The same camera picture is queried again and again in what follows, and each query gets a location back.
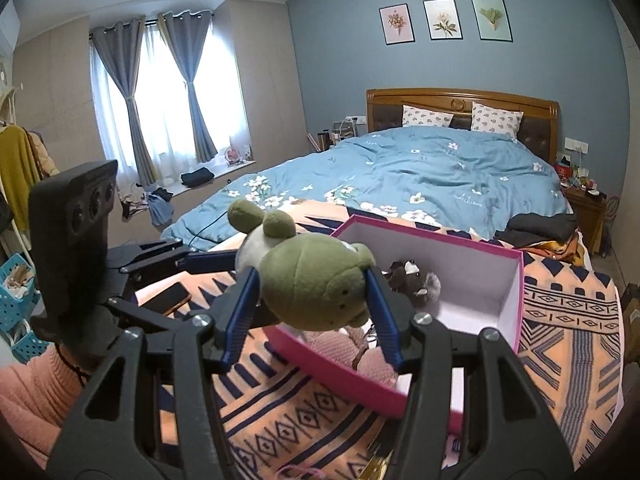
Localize pink knitted plush toy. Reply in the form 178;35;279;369
300;327;401;391

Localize pink flower framed picture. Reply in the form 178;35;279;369
378;4;417;44

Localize green leaf framed picture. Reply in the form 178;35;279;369
471;0;514;42

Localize cluttered nightstand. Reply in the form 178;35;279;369
554;155;608;203

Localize yellow hanging garment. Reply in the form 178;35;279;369
0;125;45;231

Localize pink cardboard box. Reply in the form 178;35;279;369
265;213;525;433

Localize wooden nightstand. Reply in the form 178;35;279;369
562;185;608;253

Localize wooden bed headboard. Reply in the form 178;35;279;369
366;88;561;166

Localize grey curtain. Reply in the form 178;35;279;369
157;10;218;163
90;19;158;186

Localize orange navy patterned blanket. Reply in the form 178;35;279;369
135;195;626;480

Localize blue plastic baskets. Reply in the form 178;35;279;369
0;252;43;366

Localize blue clothes heap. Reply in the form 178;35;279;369
145;187;176;226

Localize orange printed cloth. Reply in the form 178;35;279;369
520;237;585;267

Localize green white plush toy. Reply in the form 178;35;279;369
385;259;442;306

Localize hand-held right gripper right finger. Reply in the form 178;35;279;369
364;266;577;480

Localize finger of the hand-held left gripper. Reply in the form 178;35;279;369
102;280;221;335
120;239;241;281

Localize blue floral duvet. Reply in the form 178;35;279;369
160;125;573;256

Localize white spotted pillow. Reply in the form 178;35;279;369
402;105;455;128
471;102;524;138

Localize black curtain rod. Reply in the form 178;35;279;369
90;10;216;40

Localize white flower framed picture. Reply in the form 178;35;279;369
423;0;463;41

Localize black smartphone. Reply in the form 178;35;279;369
136;282;192;317

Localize bedside bottles and clutter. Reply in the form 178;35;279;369
307;120;366;153

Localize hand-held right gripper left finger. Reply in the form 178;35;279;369
45;266;261;480

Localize person's left forearm pink sleeve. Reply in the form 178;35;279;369
0;345;97;466

